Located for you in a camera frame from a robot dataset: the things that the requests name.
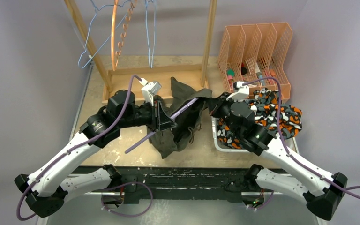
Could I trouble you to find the orange camouflage shorts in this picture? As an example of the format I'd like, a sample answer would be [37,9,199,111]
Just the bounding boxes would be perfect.
[222,88,302,140]

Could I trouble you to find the light blue wire hanger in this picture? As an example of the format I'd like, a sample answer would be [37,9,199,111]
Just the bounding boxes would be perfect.
[75,0,135,69]

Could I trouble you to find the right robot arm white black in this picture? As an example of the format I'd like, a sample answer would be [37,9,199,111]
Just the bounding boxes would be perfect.
[207,92,348,221]

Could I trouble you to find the olive green shorts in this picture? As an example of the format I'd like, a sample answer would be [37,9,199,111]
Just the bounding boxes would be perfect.
[149,77,213,159]

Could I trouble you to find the items in file organizer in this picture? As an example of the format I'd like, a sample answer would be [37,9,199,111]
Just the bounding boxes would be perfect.
[226,63,276,89]

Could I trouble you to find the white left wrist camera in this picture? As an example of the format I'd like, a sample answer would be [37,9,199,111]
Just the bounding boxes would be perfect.
[139,78,162,104]

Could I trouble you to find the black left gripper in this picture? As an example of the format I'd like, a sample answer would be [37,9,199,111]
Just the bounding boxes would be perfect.
[118,98,177,132]

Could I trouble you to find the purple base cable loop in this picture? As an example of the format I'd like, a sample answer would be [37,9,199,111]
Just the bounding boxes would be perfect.
[100,181,154,218]

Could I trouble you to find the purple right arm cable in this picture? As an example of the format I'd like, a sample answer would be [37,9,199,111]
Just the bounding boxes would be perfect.
[242,76,360,205]

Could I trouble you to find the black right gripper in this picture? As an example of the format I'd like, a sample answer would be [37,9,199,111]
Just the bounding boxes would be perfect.
[205,93,240,138]

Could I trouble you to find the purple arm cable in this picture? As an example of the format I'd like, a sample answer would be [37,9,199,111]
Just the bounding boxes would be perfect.
[242,76,360,205]
[16,74,143,221]

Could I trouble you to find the aluminium frame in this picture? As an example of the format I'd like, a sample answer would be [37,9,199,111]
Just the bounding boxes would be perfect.
[36,173,327,225]

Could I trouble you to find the white plastic basket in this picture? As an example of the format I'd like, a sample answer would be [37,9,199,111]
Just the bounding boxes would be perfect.
[211,101,287,156]

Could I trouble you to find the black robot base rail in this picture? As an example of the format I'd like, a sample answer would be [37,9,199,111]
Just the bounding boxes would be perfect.
[74,166,283,205]

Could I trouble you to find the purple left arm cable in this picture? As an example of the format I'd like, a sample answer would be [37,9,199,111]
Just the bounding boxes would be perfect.
[16,74,143,221]

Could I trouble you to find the purple plastic hanger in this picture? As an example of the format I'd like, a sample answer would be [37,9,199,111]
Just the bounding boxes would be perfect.
[124,97,198,154]

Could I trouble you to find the orange plastic file organizer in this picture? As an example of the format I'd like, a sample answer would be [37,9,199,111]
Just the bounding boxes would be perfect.
[217,22,293,102]

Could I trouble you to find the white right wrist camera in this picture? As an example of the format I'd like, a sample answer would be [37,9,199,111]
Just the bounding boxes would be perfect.
[226,81,250,101]

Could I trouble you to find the orange plastic hanger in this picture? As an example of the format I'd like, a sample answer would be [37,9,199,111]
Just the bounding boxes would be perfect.
[111,0,138,71]

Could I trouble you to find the wooden clothes rack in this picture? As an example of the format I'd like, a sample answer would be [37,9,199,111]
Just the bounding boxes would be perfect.
[65,0,217,105]

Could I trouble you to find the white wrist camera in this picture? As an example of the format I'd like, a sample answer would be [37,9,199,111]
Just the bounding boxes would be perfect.
[139,78,162,104]
[226,81,250,101]

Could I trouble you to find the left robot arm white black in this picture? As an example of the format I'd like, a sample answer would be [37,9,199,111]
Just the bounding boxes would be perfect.
[15,90,176,218]

